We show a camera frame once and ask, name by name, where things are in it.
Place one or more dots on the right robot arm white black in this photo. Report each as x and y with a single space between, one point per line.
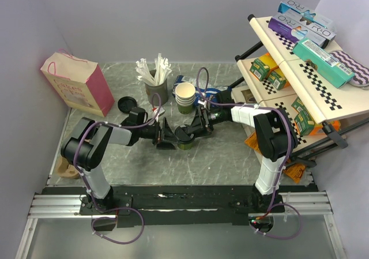
275 136

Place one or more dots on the aluminium rail frame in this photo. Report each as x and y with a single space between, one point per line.
68 207

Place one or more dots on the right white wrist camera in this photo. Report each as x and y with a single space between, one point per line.
203 103

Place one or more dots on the purple wavy striped pouch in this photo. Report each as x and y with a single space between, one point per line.
360 78

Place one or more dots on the orange chips bag lower shelf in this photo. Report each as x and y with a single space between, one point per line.
318 128

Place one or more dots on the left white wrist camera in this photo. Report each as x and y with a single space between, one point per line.
158 112

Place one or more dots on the blue toothpaste box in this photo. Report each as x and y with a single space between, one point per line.
306 12

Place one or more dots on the stack of black lids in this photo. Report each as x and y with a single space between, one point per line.
126 103

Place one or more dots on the teal box with barcode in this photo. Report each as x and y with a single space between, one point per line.
325 64

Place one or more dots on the green yellow box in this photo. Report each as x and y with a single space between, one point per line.
262 66
278 79

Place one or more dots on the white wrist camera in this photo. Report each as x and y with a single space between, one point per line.
158 112
203 103

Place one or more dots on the green yellow box upper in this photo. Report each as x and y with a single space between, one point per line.
262 66

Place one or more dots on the beige tiered shelf rack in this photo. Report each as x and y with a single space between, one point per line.
326 103

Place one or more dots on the green box lower shelf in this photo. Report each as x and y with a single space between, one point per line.
303 120

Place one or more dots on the orange snack packet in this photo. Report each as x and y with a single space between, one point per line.
295 171

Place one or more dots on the black plastic cup lid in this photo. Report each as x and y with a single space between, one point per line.
183 135

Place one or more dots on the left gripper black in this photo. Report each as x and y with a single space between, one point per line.
168 136

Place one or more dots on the green paper cup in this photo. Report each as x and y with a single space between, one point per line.
185 145

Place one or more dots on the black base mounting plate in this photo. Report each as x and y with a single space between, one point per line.
178 204

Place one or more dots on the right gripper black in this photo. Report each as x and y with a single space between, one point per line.
196 126

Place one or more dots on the blue chips bag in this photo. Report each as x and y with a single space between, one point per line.
210 91

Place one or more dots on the stack of green paper cups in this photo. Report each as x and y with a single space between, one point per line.
185 97

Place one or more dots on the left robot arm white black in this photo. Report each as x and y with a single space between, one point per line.
87 143

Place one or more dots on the pink paper gift bag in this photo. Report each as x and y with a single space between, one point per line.
79 82

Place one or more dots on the purple toothpaste box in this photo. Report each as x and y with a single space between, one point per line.
294 30

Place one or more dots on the cardboard cup carrier tray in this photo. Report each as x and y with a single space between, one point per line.
66 170

